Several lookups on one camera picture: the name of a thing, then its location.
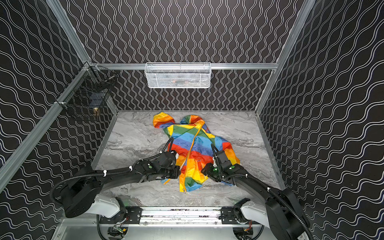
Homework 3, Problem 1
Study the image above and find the rainbow striped jacket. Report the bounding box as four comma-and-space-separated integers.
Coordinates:
153, 112, 240, 192

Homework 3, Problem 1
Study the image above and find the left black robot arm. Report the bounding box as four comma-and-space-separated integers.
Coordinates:
49, 138, 181, 218

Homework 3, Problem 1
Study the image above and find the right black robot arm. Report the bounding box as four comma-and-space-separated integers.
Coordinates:
202, 148, 314, 240

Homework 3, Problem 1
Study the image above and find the brass object in basket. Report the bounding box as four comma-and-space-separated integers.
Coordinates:
93, 108, 100, 118

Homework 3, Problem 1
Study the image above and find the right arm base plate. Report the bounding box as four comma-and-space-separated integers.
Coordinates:
219, 207, 259, 225

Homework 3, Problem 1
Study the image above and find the aluminium front rail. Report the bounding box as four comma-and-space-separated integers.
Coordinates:
61, 206, 301, 227

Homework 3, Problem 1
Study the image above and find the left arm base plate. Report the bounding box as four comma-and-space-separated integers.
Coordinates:
99, 207, 143, 225

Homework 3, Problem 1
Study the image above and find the white mesh wall basket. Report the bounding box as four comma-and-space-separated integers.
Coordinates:
145, 62, 212, 89

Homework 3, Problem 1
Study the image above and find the black wire wall basket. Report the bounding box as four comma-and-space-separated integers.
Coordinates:
59, 66, 118, 122

